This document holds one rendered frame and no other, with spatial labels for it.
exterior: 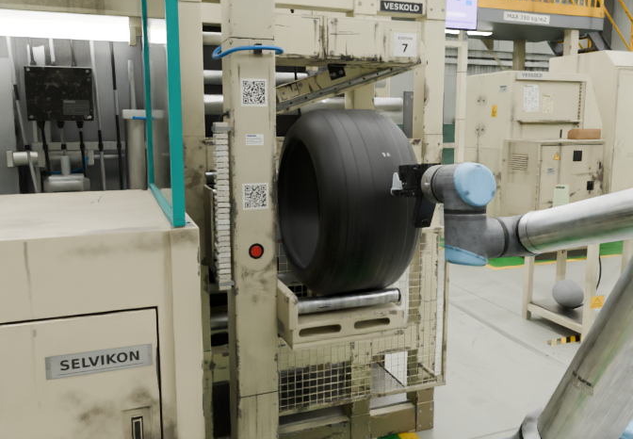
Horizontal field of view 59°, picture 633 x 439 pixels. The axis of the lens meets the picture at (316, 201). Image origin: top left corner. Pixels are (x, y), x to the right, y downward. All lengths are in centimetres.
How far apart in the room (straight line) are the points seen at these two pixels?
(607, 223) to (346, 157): 69
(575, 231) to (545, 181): 500
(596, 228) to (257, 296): 95
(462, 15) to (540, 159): 164
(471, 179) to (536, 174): 489
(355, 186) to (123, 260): 76
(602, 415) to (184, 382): 64
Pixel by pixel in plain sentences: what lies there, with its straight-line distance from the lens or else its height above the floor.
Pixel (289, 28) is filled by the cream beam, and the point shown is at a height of 173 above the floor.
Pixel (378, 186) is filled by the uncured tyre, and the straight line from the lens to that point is 150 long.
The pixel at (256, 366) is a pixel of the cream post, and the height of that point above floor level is 71.
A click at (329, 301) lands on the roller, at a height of 91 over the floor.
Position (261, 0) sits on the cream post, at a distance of 161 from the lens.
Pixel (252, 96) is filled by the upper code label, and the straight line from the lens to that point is 157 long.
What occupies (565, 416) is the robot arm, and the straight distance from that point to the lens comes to 101.
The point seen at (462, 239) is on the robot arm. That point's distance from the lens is 121.
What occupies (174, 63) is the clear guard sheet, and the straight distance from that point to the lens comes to 86.
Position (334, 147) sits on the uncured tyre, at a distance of 152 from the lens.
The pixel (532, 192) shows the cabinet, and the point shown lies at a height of 72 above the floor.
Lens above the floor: 143
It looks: 8 degrees down
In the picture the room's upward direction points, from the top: straight up
